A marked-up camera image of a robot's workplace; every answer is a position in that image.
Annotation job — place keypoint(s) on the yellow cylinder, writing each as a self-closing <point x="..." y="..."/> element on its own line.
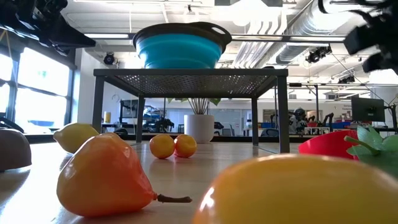
<point x="107" y="117"/>

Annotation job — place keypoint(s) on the orange toy peach, brown stem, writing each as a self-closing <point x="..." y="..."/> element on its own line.
<point x="102" y="174"/>

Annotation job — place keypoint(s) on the small orange toy fruit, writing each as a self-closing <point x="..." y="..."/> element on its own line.
<point x="186" y="145"/>
<point x="162" y="146"/>

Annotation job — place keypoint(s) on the blue collapsible colander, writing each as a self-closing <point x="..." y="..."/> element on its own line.
<point x="180" y="51"/>

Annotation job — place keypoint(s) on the black curved tube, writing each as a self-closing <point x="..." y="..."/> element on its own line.
<point x="14" y="125"/>

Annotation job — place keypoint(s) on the red toy strawberry, green leaves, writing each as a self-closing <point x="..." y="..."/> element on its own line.
<point x="373" y="143"/>

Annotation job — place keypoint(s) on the black ceiling-mounted camera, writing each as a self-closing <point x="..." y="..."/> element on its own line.
<point x="109" y="58"/>

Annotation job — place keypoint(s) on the black computer monitor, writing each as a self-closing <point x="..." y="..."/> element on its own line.
<point x="367" y="109"/>

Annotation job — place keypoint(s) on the silver ventilation duct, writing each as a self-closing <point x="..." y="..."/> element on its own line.
<point x="311" y="18"/>

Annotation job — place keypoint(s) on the long ceiling light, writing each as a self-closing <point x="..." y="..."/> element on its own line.
<point x="105" y="35"/>

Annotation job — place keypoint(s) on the black aluminium rig frame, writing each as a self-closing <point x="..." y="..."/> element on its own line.
<point x="40" y="137"/>

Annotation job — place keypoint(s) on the black monitor on arm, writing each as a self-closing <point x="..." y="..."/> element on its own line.
<point x="127" y="109"/>

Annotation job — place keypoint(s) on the green plant in white pot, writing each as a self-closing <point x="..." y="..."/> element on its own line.
<point x="199" y="128"/>

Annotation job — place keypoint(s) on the blue storage bin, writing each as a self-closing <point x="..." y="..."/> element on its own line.
<point x="340" y="125"/>

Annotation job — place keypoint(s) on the red apple half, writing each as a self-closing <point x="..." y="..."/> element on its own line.
<point x="326" y="144"/>

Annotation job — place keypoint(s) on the yellow toy lemon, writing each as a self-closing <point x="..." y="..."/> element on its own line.
<point x="74" y="137"/>

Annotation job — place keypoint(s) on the black background robot arm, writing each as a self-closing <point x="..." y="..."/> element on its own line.
<point x="163" y="124"/>
<point x="326" y="118"/>

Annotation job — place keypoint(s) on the large window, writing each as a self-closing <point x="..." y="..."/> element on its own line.
<point x="40" y="93"/>

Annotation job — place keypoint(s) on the person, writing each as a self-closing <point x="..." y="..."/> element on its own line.
<point x="299" y="119"/>

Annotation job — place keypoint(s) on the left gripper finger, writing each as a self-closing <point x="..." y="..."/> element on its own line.
<point x="71" y="35"/>

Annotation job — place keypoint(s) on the dark brown toy fruit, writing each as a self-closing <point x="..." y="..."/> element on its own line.
<point x="14" y="151"/>

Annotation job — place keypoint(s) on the ceiling light rail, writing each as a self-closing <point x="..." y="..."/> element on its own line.
<point x="280" y="39"/>

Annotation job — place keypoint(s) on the orange-yellow toy pear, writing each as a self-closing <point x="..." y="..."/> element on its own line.
<point x="298" y="193"/>

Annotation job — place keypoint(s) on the round wall clock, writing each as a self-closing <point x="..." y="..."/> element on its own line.
<point x="115" y="98"/>

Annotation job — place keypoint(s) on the grey perforated metal stand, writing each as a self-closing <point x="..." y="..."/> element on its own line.
<point x="192" y="73"/>

